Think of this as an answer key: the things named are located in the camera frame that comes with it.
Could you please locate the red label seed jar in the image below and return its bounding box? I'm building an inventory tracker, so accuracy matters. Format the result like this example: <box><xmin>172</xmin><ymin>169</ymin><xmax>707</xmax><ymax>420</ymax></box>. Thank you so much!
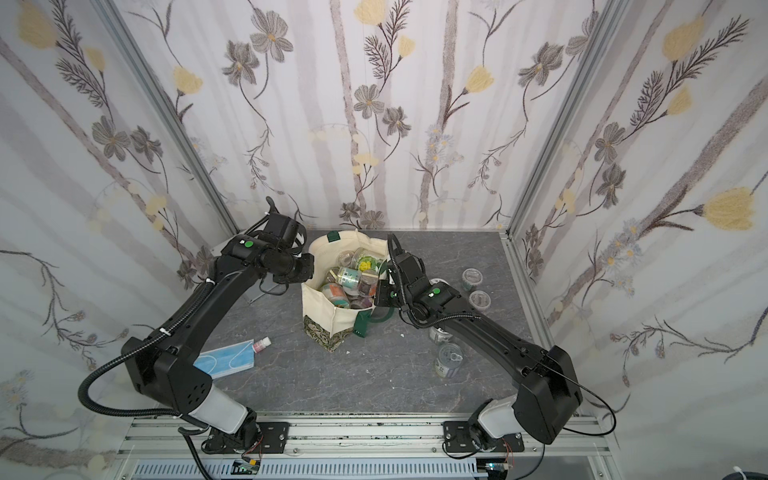
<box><xmin>321</xmin><ymin>282</ymin><xmax>351</xmax><ymax>309</ymax></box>

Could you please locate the clear lid green seed cup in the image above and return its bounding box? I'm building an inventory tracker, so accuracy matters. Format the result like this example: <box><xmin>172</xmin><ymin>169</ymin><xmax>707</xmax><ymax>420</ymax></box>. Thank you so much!
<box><xmin>461</xmin><ymin>268</ymin><xmax>484</xmax><ymax>292</ymax></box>

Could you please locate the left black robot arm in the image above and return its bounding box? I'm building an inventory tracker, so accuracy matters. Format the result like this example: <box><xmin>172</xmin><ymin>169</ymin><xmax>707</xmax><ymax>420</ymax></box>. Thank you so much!
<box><xmin>122</xmin><ymin>213</ymin><xmax>314</xmax><ymax>451</ymax></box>

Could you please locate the blue face mask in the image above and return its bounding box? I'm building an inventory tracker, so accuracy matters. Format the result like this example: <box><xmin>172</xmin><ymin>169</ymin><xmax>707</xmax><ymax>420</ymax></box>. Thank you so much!
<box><xmin>194</xmin><ymin>340</ymin><xmax>255</xmax><ymax>379</ymax></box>

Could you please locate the black corrugated cable conduit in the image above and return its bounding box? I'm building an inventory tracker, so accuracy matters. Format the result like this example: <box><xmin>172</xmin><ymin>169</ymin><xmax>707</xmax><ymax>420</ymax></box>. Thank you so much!
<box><xmin>76</xmin><ymin>281</ymin><xmax>211</xmax><ymax>419</ymax></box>

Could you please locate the cream canvas tote bag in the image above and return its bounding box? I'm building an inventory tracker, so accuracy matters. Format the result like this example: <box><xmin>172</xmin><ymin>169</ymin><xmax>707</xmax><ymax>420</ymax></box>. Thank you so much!
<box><xmin>301</xmin><ymin>230</ymin><xmax>394</xmax><ymax>352</ymax></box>

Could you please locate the orange sunflower seed cup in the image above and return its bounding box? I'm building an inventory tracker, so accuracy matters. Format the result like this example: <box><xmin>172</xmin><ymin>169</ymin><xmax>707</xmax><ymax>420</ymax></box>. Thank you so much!
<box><xmin>468</xmin><ymin>290</ymin><xmax>492</xmax><ymax>312</ymax></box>

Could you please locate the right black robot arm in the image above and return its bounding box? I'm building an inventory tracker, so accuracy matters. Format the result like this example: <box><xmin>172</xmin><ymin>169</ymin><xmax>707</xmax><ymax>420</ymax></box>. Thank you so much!
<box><xmin>375</xmin><ymin>233</ymin><xmax>583</xmax><ymax>450</ymax></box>

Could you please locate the yellow green seed cup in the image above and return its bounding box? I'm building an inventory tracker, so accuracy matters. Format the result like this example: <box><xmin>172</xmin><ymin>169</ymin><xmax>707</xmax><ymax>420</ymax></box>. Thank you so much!
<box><xmin>353</xmin><ymin>248</ymin><xmax>386</xmax><ymax>275</ymax></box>

